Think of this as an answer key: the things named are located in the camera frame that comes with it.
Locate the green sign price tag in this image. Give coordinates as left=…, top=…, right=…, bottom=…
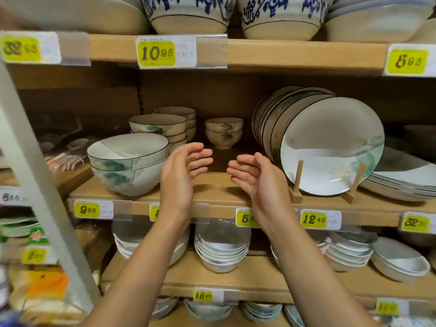
left=22, top=228, right=59, bottom=265

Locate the stack of pale green plates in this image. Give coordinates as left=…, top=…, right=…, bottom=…
left=0, top=217, right=41, bottom=238

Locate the row of black-rimmed floral plates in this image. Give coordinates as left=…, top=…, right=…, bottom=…
left=252, top=85, right=386, bottom=196

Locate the white price tag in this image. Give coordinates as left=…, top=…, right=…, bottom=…
left=0, top=187, right=25, bottom=205

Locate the stack of large white bowls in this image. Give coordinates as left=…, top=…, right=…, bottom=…
left=112, top=219, right=191, bottom=268

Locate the person's right forearm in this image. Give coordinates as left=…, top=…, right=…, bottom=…
left=269, top=209, right=379, bottom=327

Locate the row of blue grey bowls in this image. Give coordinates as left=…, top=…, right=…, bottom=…
left=242, top=301, right=306, bottom=327

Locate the yellow bear divided plate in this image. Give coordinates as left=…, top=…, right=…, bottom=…
left=8, top=265, right=86, bottom=324

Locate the wooden plate rack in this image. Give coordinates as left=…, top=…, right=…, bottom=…
left=289, top=159, right=368, bottom=205

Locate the blue patterned white bowl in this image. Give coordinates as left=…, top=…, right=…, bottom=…
left=237, top=0, right=336, bottom=41
left=141, top=0, right=238, bottom=35

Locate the bundle of pink ceramic spoons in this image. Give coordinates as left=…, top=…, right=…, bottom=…
left=44, top=138, right=89, bottom=173

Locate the person's left hand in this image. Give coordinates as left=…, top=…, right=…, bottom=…
left=158, top=142, right=214, bottom=224

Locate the stack of large white dishes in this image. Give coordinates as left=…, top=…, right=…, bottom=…
left=0, top=0, right=150, bottom=35

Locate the person's left forearm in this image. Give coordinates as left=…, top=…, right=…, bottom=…
left=81, top=214, right=191, bottom=327

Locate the person's right hand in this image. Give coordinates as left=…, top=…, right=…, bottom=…
left=226, top=152, right=293, bottom=235

